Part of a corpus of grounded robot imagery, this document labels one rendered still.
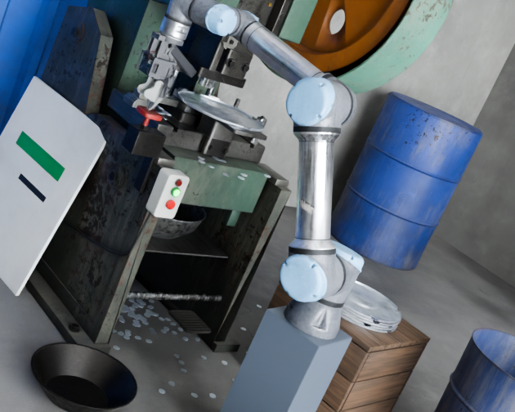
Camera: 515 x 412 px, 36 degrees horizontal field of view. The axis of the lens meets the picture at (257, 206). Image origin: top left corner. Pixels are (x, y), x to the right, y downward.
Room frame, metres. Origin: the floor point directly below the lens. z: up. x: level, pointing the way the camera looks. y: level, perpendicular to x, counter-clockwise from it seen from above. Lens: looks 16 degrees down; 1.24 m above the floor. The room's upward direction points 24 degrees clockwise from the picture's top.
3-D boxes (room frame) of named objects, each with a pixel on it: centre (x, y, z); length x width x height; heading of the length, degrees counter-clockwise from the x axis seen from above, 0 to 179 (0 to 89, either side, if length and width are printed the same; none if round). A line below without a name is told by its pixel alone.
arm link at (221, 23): (2.15, 0.30, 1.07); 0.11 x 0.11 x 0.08; 63
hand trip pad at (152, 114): (2.19, 0.38, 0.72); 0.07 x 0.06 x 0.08; 46
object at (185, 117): (2.59, 0.32, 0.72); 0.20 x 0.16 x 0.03; 136
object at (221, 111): (2.50, 0.22, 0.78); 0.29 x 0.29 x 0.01
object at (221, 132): (2.47, 0.19, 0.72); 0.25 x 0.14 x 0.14; 46
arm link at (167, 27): (2.18, 0.39, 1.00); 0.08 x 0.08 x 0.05
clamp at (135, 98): (2.47, 0.43, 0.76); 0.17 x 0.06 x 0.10; 136
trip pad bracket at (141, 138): (2.21, 0.37, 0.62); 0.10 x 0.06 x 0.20; 136
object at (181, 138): (2.59, 0.31, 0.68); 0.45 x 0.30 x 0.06; 136
